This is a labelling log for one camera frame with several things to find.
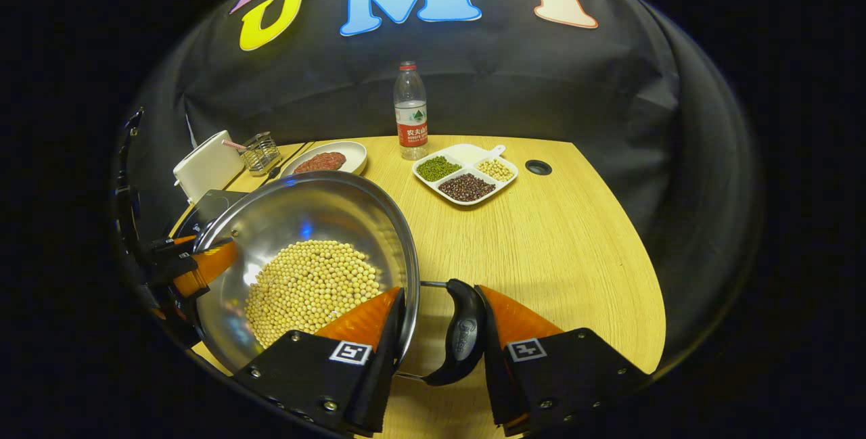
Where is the white toaster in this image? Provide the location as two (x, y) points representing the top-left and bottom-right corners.
(173, 131), (246, 204)

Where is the pile of soybeans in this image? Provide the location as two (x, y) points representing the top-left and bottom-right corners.
(245, 240), (381, 350)

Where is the white divided bean dish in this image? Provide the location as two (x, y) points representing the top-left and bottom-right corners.
(412, 144), (519, 207)

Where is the white oval plate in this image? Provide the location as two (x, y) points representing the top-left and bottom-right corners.
(281, 141), (368, 178)

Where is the wire mesh holder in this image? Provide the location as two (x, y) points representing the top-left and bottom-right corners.
(242, 132), (281, 177)

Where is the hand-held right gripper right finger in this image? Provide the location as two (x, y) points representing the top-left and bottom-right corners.
(474, 285), (650, 436)

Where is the black induction cooktop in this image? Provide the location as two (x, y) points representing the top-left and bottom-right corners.
(177, 189), (248, 237)

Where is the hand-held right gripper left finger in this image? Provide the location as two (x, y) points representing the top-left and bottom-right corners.
(233, 287), (407, 436)

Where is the red meat patty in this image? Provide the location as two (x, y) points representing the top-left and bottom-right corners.
(293, 152), (346, 175)

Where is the steel pot with black handle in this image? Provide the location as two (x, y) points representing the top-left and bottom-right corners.
(193, 170), (488, 386)

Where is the clear plastic water bottle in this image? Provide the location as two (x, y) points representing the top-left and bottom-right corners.
(394, 62), (429, 160)

